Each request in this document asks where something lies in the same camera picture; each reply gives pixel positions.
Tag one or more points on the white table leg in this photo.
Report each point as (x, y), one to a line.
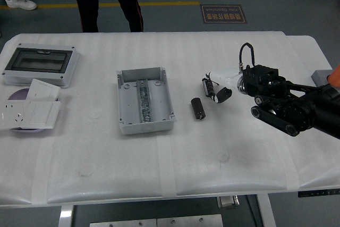
(65, 216)
(265, 211)

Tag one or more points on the white tape strip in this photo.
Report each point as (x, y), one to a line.
(41, 168)

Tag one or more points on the black cylindrical battery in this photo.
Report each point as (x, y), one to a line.
(197, 108)
(205, 86)

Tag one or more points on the open grey junction box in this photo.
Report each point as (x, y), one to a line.
(127, 110)

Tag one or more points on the grey box with dark window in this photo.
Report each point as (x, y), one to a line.
(37, 62)

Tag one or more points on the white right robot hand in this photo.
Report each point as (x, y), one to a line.
(225, 75)

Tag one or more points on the white wall socket panel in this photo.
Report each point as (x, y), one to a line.
(10, 115)

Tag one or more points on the white switch panel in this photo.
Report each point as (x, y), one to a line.
(42, 114)
(42, 90)

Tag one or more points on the black table control panel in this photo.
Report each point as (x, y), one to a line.
(318, 193)

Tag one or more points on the purple round disc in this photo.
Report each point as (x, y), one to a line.
(18, 94)

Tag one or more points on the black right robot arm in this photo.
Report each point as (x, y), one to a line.
(260, 78)

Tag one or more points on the white foam mat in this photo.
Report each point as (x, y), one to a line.
(212, 152)

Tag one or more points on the metal table bracket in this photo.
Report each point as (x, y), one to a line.
(228, 202)

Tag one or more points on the grey block base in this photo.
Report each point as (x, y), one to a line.
(320, 76)

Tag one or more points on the grey metal plate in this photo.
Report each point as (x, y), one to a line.
(122, 223)
(190, 221)

